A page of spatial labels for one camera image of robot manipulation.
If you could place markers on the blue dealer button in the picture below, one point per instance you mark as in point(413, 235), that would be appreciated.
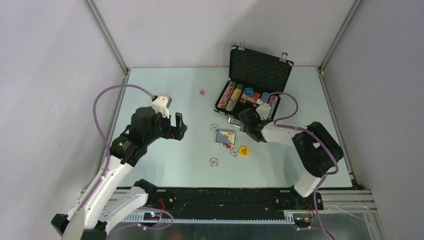
point(248, 91)

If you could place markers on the white poker chip by die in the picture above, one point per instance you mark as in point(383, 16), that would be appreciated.
point(234, 152)

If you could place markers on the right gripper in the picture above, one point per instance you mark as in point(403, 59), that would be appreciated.
point(244, 130)

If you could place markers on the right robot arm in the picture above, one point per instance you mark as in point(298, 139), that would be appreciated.
point(272, 154)

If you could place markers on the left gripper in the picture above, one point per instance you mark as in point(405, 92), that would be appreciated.
point(175, 133)

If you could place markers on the red card deck in case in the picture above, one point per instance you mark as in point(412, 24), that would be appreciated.
point(245, 99)

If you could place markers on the white poker chip front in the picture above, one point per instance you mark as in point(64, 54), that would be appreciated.
point(213, 162)

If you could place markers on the grey poker chip stack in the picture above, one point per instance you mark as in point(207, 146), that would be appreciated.
point(234, 97)

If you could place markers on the yellow big blind button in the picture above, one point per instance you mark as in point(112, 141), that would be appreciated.
point(243, 151)

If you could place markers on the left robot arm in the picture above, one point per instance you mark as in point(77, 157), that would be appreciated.
point(90, 218)

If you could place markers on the white poker chip near deck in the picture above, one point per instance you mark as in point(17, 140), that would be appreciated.
point(214, 127)

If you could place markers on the red poker chip stack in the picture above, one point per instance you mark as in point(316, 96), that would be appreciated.
point(226, 95)

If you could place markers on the black poker set case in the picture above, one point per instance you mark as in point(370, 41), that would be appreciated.
point(257, 70)

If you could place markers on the light blue chip stack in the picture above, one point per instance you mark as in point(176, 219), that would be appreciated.
point(265, 97)

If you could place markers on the blue playing card deck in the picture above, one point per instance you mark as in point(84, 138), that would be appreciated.
point(225, 137)

